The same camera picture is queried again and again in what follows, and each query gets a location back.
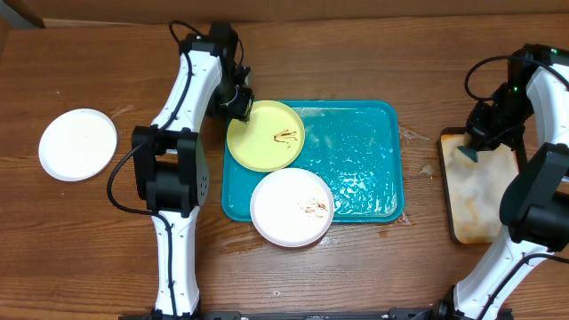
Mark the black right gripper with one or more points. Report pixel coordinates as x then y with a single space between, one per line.
477 131

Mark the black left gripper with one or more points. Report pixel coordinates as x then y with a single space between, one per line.
243 110

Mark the green yellow sponge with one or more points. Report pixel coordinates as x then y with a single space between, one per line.
469 153

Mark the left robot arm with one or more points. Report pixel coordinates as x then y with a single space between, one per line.
169 162

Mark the white plate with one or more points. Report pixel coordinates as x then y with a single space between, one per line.
77 145
292 207

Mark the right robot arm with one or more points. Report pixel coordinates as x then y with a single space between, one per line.
533 213

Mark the white plate bottom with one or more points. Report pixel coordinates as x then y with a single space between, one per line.
292 207

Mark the yellow plate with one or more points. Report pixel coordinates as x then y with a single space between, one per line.
271 140

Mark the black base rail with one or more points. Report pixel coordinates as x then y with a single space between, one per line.
392 314

